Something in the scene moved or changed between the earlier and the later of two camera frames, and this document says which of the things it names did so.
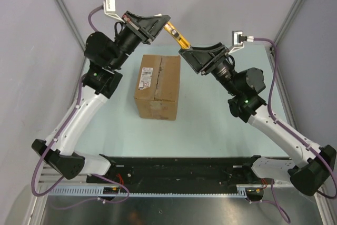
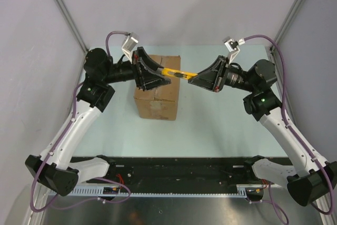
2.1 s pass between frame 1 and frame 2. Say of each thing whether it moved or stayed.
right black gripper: moved
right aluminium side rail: stayed
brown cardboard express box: stayed
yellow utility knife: moved
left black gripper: moved
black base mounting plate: stayed
